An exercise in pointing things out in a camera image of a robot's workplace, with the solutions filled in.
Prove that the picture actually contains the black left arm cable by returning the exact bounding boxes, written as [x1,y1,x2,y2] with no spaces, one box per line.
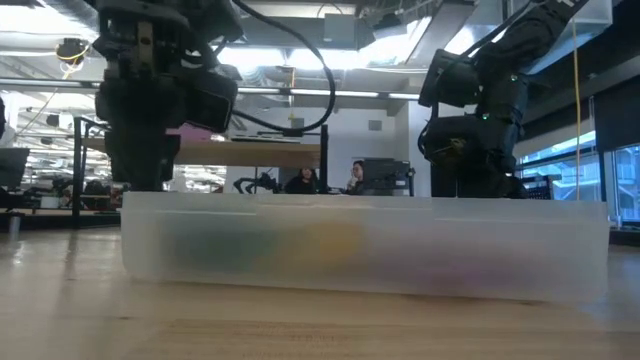
[229,0,337,135]

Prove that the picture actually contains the wooden background table top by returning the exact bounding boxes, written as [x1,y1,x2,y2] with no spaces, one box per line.
[82,138,322,168]

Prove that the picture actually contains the black perforated crate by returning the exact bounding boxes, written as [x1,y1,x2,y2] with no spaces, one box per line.
[519,174,564,201]

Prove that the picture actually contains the black vertical frame post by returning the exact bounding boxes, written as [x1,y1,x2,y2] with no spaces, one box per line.
[319,123,330,195]
[72,117,83,229]

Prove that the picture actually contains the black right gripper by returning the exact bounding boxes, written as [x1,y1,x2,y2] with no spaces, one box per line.
[423,115,529,199]

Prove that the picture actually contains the standing person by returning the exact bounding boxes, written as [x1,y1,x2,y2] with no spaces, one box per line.
[344,159,366,196]

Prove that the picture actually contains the dark monitor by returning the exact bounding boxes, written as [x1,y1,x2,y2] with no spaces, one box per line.
[0,147,31,209]

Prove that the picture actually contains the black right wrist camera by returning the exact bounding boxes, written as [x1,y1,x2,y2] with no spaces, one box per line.
[418,48,482,109]

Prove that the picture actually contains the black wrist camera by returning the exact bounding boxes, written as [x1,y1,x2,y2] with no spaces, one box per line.
[418,48,482,109]
[185,69,240,135]

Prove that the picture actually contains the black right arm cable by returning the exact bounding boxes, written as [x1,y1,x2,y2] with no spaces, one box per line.
[417,102,440,161]

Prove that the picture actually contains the ceiling device with yellow cable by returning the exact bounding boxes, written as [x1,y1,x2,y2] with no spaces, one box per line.
[54,37,92,66]

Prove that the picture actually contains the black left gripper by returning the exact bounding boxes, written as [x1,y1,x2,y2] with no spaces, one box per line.
[94,67,191,192]

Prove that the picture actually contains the black horizontal bar device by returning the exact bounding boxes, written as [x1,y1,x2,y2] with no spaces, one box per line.
[256,129,321,138]

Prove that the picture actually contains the translucent plastic box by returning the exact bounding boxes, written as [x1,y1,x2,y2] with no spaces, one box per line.
[120,191,611,305]

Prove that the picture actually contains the black cabinet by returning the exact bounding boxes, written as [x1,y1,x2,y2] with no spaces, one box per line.
[430,164,457,198]

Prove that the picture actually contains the thick pink foam board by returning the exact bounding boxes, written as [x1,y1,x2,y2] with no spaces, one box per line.
[169,127,214,142]

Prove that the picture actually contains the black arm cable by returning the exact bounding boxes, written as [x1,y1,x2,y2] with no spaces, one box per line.
[417,102,440,161]
[229,0,337,135]

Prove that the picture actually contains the black machine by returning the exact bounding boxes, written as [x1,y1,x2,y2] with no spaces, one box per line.
[362,157,417,197]

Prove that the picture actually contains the yellow hanging cable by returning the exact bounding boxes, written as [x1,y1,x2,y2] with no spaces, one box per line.
[571,22,584,202]

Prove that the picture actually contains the seated person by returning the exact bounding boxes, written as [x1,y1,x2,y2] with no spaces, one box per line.
[284,168,320,195]

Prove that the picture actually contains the grey ceiling box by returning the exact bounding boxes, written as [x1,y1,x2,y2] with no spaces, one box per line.
[323,13,359,44]

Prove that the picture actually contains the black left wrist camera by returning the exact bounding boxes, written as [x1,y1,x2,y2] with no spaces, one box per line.
[185,69,240,135]

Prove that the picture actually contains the grey metal post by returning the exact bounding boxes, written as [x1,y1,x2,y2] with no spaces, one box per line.
[7,212,23,241]

